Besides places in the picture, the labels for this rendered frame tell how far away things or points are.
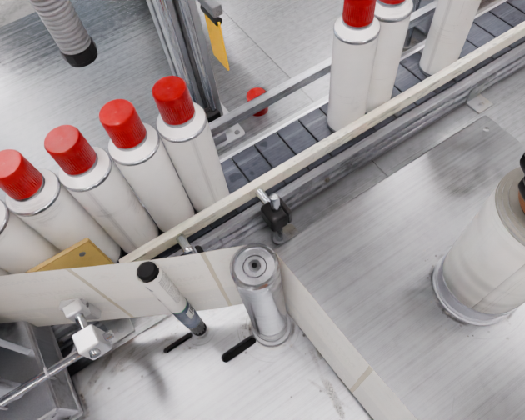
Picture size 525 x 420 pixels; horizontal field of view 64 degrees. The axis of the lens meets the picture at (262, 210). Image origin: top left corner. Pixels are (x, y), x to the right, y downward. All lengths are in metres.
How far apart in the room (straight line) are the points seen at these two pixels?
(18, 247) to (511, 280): 0.45
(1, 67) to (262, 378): 0.77
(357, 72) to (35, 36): 0.69
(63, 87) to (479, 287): 0.74
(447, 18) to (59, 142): 0.50
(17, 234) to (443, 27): 0.57
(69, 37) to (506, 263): 0.43
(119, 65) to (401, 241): 0.60
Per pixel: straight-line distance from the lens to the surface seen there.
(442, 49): 0.68
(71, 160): 0.41
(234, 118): 0.54
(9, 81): 0.95
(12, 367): 0.51
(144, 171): 0.44
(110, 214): 0.47
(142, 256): 0.52
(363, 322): 0.50
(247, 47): 0.83
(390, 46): 0.56
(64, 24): 0.46
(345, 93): 0.56
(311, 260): 0.52
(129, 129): 0.41
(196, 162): 0.46
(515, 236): 0.37
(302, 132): 0.62
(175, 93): 0.41
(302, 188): 0.58
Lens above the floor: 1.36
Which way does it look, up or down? 61 degrees down
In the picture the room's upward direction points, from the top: 10 degrees counter-clockwise
